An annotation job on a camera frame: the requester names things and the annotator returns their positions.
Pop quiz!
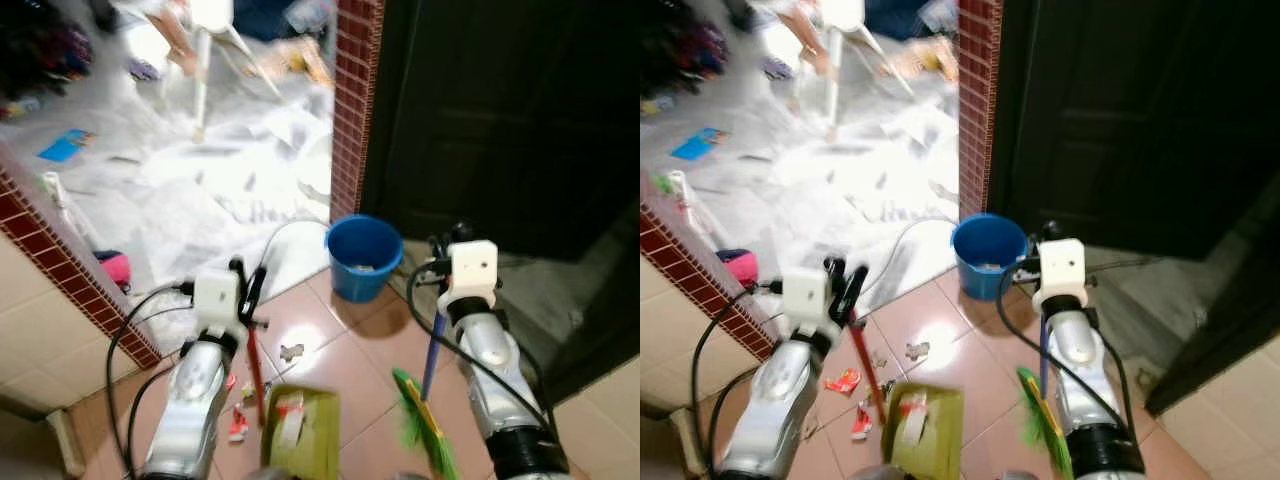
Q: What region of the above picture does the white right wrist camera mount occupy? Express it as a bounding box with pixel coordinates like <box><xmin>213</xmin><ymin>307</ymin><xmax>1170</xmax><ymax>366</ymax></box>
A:
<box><xmin>436</xmin><ymin>240</ymin><xmax>500</xmax><ymax>317</ymax></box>
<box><xmin>1032</xmin><ymin>238</ymin><xmax>1090</xmax><ymax>312</ymax></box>

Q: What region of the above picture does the white plastic chair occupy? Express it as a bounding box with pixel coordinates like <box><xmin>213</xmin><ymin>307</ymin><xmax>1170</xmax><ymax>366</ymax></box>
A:
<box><xmin>788</xmin><ymin>0</ymin><xmax>918</xmax><ymax>143</ymax></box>
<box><xmin>158</xmin><ymin>0</ymin><xmax>288</xmax><ymax>143</ymax></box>

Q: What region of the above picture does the yellow and orange toy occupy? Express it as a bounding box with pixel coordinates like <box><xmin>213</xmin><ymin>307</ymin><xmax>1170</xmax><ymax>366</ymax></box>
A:
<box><xmin>272</xmin><ymin>38</ymin><xmax>333</xmax><ymax>85</ymax></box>
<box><xmin>895</xmin><ymin>38</ymin><xmax>958</xmax><ymax>83</ymax></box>

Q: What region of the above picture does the dark pile of clothes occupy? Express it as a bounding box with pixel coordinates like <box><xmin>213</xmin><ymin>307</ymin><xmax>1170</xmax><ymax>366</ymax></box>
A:
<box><xmin>0</xmin><ymin>0</ymin><xmax>98</xmax><ymax>103</ymax></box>
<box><xmin>640</xmin><ymin>0</ymin><xmax>733</xmax><ymax>103</ymax></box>

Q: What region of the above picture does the blue booklet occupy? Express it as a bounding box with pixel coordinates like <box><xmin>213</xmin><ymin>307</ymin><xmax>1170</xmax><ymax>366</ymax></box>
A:
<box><xmin>669</xmin><ymin>126</ymin><xmax>732</xmax><ymax>162</ymax></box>
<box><xmin>37</xmin><ymin>127</ymin><xmax>99</xmax><ymax>164</ymax></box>

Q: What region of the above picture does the olive dustpan with red handle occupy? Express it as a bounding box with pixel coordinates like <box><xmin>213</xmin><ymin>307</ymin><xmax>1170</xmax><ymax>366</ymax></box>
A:
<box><xmin>849</xmin><ymin>318</ymin><xmax>967</xmax><ymax>480</ymax></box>
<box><xmin>244</xmin><ymin>324</ymin><xmax>342</xmax><ymax>480</ymax></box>

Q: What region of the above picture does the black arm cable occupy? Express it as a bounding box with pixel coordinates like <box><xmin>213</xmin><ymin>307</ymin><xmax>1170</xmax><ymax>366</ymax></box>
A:
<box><xmin>404</xmin><ymin>258</ymin><xmax>557</xmax><ymax>433</ymax></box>
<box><xmin>994</xmin><ymin>256</ymin><xmax>1137</xmax><ymax>433</ymax></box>
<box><xmin>689</xmin><ymin>282</ymin><xmax>787</xmax><ymax>479</ymax></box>
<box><xmin>104</xmin><ymin>282</ymin><xmax>198</xmax><ymax>479</ymax></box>

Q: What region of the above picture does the thin grey floor cable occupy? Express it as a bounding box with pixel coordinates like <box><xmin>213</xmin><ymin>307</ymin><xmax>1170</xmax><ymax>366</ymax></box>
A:
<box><xmin>868</xmin><ymin>214</ymin><xmax>958</xmax><ymax>297</ymax></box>
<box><xmin>257</xmin><ymin>217</ymin><xmax>332</xmax><ymax>273</ymax></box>

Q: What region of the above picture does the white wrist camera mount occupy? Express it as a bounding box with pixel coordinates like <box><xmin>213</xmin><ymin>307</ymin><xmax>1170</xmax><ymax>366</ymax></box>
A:
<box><xmin>192</xmin><ymin>269</ymin><xmax>249</xmax><ymax>348</ymax></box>
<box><xmin>1032</xmin><ymin>238</ymin><xmax>1090</xmax><ymax>312</ymax></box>
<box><xmin>782</xmin><ymin>267</ymin><xmax>837</xmax><ymax>347</ymax></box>
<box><xmin>436</xmin><ymin>240</ymin><xmax>500</xmax><ymax>317</ymax></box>

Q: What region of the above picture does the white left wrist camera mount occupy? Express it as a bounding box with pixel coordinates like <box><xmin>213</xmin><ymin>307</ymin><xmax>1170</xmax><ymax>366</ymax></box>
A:
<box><xmin>192</xmin><ymin>269</ymin><xmax>249</xmax><ymax>348</ymax></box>
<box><xmin>782</xmin><ymin>267</ymin><xmax>837</xmax><ymax>347</ymax></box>

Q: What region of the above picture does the pink and dark bag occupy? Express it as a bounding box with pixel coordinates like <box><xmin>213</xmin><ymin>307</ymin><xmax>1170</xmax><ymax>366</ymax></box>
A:
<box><xmin>717</xmin><ymin>247</ymin><xmax>760</xmax><ymax>290</ymax></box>
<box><xmin>94</xmin><ymin>249</ymin><xmax>134</xmax><ymax>294</ymax></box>

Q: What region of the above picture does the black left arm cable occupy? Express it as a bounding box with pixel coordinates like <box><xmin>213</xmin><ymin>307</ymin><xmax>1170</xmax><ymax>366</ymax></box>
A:
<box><xmin>104</xmin><ymin>282</ymin><xmax>198</xmax><ymax>479</ymax></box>
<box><xmin>689</xmin><ymin>282</ymin><xmax>787</xmax><ymax>479</ymax></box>

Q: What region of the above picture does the green broom with blue handle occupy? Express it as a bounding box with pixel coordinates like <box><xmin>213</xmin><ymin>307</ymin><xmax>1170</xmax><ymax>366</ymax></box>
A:
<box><xmin>391</xmin><ymin>308</ymin><xmax>462</xmax><ymax>480</ymax></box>
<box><xmin>1016</xmin><ymin>312</ymin><xmax>1077</xmax><ymax>480</ymax></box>

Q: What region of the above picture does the white floor sheet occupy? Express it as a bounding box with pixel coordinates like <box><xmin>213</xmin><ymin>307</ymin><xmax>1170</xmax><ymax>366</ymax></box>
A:
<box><xmin>0</xmin><ymin>25</ymin><xmax>337</xmax><ymax>306</ymax></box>
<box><xmin>640</xmin><ymin>25</ymin><xmax>963</xmax><ymax>301</ymax></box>

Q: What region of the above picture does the dark wooden door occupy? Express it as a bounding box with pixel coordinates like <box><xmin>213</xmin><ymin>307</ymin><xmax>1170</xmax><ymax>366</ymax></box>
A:
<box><xmin>359</xmin><ymin>0</ymin><xmax>641</xmax><ymax>263</ymax></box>
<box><xmin>985</xmin><ymin>0</ymin><xmax>1280</xmax><ymax>263</ymax></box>

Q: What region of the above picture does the blue plastic bucket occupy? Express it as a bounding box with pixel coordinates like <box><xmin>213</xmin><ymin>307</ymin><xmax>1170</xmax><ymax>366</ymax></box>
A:
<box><xmin>324</xmin><ymin>214</ymin><xmax>405</xmax><ymax>305</ymax></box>
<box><xmin>950</xmin><ymin>212</ymin><xmax>1032</xmax><ymax>303</ymax></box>

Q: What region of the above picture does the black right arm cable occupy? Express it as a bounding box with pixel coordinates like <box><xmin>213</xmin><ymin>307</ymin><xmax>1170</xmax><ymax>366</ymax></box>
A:
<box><xmin>994</xmin><ymin>256</ymin><xmax>1137</xmax><ymax>433</ymax></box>
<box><xmin>404</xmin><ymin>258</ymin><xmax>557</xmax><ymax>433</ymax></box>

